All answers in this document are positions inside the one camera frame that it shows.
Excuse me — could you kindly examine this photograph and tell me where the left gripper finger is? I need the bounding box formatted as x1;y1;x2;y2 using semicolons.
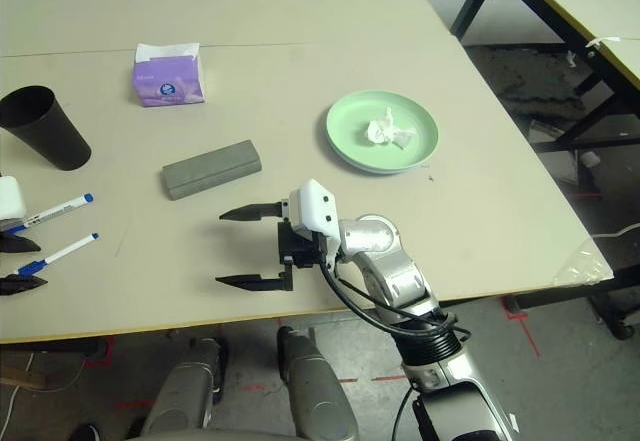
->
0;233;42;254
0;274;50;296

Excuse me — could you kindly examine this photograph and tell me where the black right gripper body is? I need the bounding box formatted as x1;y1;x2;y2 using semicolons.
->
278;219;329;275

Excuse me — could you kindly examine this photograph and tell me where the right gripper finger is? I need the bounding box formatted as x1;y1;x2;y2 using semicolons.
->
218;201;291;222
214;270;294;293

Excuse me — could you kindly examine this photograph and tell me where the white marker with blue cap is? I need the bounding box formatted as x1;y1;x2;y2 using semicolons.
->
4;192;96;235
18;233;100;276

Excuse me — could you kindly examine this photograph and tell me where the grey glasses case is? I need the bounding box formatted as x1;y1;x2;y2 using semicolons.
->
161;139;265;203

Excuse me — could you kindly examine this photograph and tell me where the green plate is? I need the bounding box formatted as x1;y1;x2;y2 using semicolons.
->
325;89;440;172

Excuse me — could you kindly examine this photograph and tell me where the white tissue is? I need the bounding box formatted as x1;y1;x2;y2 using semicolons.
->
365;105;416;151

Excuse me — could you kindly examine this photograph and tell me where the wooden plank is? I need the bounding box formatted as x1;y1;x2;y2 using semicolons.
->
0;366;46;390

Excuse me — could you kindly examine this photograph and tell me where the black plastic cup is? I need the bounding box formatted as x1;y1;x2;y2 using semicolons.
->
0;85;94;172

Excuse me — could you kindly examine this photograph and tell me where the grey robot right leg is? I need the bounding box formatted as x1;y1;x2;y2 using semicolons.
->
277;325;359;441

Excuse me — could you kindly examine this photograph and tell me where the grey robot leg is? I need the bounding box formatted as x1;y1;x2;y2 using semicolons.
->
139;336;231;437
277;325;359;441

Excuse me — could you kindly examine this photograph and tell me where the grey robot left leg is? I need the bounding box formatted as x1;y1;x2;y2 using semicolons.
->
139;336;231;437

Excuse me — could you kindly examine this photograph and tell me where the purple tissue pack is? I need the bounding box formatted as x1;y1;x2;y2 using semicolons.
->
132;41;207;108

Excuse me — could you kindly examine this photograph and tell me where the black sneaker with white laces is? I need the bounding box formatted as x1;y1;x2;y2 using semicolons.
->
72;423;104;441

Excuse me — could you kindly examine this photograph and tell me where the flat cardboard box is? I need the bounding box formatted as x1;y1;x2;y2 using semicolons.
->
528;119;566;143

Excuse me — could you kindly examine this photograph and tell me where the clear plastic film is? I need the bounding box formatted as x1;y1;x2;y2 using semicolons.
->
552;238;616;285

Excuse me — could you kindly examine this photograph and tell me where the white zip tie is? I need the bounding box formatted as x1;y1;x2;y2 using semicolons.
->
567;35;621;67

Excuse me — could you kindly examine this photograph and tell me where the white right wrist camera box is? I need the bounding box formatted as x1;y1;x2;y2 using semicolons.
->
288;178;344;267

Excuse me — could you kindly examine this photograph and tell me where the white floor cable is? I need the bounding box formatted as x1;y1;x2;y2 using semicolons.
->
7;350;86;441

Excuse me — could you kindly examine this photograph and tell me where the white cable under side table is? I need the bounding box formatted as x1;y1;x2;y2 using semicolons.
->
592;225;640;240

